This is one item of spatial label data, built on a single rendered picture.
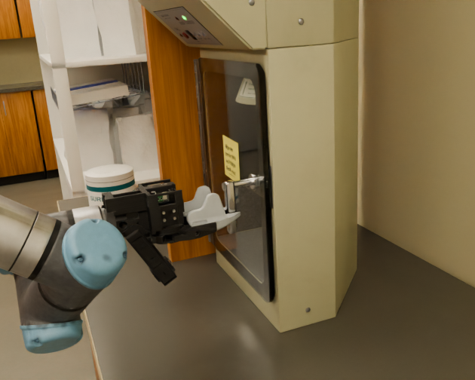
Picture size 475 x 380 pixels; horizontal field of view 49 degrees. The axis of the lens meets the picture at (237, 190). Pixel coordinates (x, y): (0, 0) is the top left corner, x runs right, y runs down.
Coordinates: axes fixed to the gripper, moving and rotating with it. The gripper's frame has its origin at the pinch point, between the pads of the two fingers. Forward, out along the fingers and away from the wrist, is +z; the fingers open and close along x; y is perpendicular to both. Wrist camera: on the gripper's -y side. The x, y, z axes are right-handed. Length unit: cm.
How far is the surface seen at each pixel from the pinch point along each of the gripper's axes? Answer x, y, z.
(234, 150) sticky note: 7.5, 9.1, 4.3
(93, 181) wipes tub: 62, -7, -15
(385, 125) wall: 24, 5, 49
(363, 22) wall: 33, 28, 49
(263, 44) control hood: -5.2, 27.2, 4.9
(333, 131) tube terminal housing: -5.2, 13.0, 16.5
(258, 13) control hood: -5.2, 31.4, 4.5
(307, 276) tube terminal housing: -5.3, -11.2, 11.2
